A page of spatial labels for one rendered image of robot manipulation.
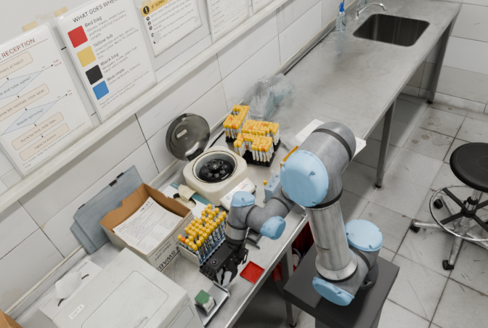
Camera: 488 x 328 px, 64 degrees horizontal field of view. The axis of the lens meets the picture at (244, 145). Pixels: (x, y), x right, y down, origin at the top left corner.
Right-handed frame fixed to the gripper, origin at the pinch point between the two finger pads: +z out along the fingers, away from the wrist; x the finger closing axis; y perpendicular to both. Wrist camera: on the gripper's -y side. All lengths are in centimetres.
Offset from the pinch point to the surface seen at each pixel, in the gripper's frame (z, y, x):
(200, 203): -13.4, 18.7, 29.7
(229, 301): 4.9, 1.0, -3.6
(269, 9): -95, 82, 55
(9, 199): -22, -44, 56
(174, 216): -7.5, 10.0, 35.1
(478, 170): -40, 123, -58
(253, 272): -2.1, 12.6, -4.3
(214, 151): -30, 37, 41
